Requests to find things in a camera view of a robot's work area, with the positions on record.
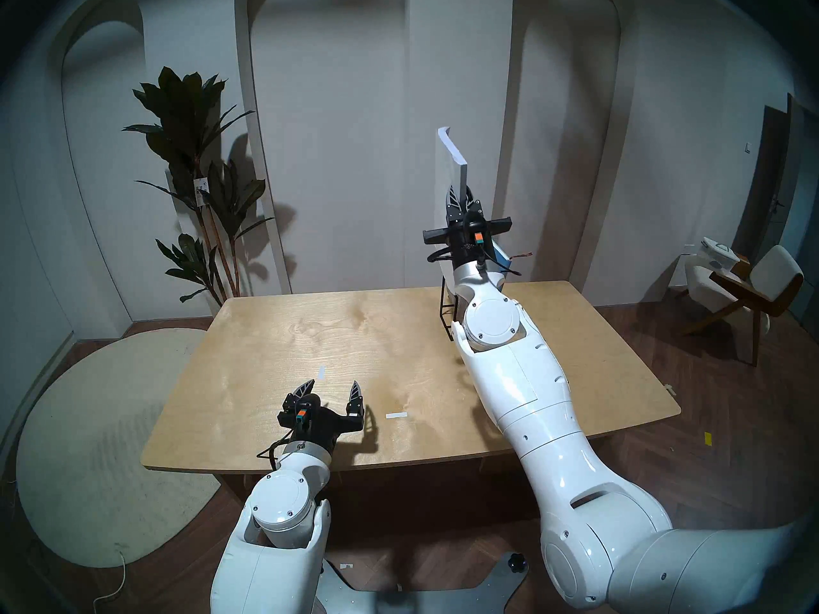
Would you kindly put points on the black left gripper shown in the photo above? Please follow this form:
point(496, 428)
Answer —
point(320, 424)

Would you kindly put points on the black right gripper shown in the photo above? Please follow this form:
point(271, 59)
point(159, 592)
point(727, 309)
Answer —
point(467, 245)

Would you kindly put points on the white paperback book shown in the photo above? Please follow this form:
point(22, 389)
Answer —
point(451, 165)

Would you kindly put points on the blue notebook with ribbon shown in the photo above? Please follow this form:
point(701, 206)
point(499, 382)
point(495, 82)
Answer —
point(500, 253)

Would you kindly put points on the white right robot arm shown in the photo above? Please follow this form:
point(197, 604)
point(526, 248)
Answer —
point(544, 414)

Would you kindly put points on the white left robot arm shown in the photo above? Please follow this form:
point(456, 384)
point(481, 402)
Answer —
point(285, 510)

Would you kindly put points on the white plant tag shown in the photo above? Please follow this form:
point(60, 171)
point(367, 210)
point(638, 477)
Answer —
point(201, 190)

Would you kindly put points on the round cream rug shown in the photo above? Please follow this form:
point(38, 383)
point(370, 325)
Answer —
point(89, 440)

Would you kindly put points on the black star knob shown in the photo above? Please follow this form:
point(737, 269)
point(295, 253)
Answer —
point(517, 562)

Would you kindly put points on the tall green potted plant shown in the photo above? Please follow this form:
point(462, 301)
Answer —
point(185, 120)

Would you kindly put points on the dark grey door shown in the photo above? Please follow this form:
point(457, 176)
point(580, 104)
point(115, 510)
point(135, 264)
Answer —
point(768, 184)

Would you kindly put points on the white wooden armchair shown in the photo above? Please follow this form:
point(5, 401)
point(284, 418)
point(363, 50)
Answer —
point(777, 270)

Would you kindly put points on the grey metal robot base plate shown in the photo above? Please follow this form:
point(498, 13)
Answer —
point(397, 601)

